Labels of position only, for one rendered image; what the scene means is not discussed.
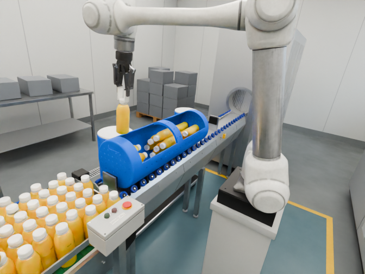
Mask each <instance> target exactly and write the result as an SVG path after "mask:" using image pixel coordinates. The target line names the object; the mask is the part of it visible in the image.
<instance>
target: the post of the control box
mask: <svg viewBox="0 0 365 274"><path fill-rule="evenodd" d="M113 261H114V274H127V262H126V244H125V240H124V241H123V242H122V243H121V244H120V245H119V246H118V247H117V248H116V249H115V250H113Z"/></svg>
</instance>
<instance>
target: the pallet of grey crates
mask: <svg viewBox="0 0 365 274"><path fill-rule="evenodd" d="M197 75H198V73H196V72H190V71H175V77H174V71H170V68H164V67H149V68H148V78H143V79H137V112H136V117H138V118H140V117H144V116H151V117H153V122H157V121H160V120H163V119H165V118H168V117H171V116H173V115H174V111H175V109H176V108H193V109H194V101H195V95H196V87H197ZM173 77H174V80H173Z"/></svg>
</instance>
